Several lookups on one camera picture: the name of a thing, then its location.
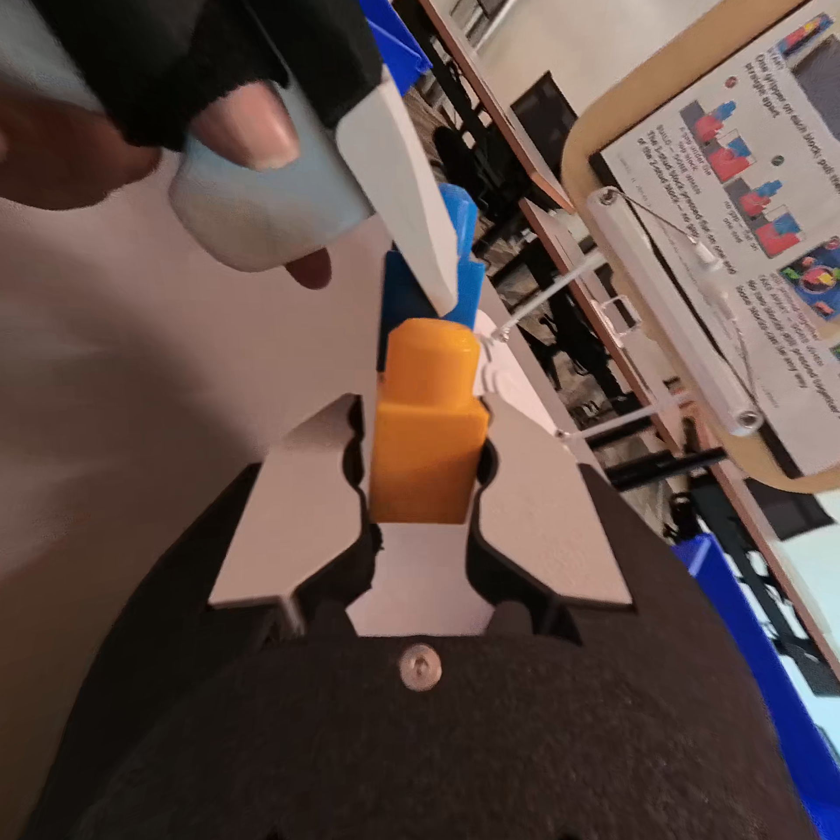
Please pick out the blue single-stud block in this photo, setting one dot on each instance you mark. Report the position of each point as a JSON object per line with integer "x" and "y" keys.
{"x": 403, "y": 302}

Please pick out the yellow two-stud block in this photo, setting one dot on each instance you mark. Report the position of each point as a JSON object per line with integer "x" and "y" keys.
{"x": 426, "y": 459}

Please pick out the person's left hand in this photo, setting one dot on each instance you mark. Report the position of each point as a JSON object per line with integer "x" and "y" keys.
{"x": 249, "y": 131}

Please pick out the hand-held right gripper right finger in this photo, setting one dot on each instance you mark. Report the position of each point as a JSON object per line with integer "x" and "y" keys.
{"x": 551, "y": 531}

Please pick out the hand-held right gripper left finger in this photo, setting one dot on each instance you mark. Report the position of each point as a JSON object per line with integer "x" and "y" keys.
{"x": 295, "y": 525}

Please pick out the white document stand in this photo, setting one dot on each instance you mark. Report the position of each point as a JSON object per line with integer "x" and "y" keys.
{"x": 577, "y": 157}

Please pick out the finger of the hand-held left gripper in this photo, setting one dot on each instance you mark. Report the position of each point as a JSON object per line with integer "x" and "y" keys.
{"x": 407, "y": 197}

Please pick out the blue plastic bin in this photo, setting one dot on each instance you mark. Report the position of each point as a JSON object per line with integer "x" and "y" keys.
{"x": 774, "y": 689}

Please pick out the printed instruction sheet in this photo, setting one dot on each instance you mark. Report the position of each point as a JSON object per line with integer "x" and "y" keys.
{"x": 722, "y": 229}

